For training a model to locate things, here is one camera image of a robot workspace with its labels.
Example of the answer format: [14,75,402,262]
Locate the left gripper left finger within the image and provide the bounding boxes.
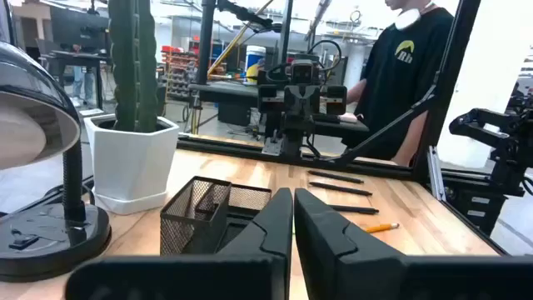
[65,187,294,300]

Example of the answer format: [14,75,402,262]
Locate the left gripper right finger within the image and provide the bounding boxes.
[294,187,533,300]

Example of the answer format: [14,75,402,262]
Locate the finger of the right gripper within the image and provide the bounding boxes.
[285,85,304,120]
[302,85,321,120]

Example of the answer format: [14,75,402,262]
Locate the black pen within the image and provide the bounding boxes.
[306,169,366,185]
[308,181,374,198]
[328,203,381,216]

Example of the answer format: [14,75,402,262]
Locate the orange pencil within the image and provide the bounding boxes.
[365,222,401,234]

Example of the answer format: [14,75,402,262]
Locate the black mesh desk organizer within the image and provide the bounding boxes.
[159,175,274,257]

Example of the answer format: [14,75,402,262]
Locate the black background desk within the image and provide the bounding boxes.
[189,81,370,145]

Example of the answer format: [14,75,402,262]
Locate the person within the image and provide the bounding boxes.
[341,0,456,167]

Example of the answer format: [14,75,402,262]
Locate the parts shelf red bins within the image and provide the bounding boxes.
[160,44,199,101]

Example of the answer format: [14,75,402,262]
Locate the white headphones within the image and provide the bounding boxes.
[393,6,422,32]

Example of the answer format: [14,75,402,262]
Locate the green cactus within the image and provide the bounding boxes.
[107,0,159,133]

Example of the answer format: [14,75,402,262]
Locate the black gooseneck desk lamp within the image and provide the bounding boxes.
[0,41,112,283]

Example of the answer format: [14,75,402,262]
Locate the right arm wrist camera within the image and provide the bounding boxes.
[290,59,320,87]

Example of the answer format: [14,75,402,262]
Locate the black aluminium table frame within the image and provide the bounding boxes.
[177,0,511,256]

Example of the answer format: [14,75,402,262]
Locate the silver aluminium bracket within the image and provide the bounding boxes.
[426,145,447,202]

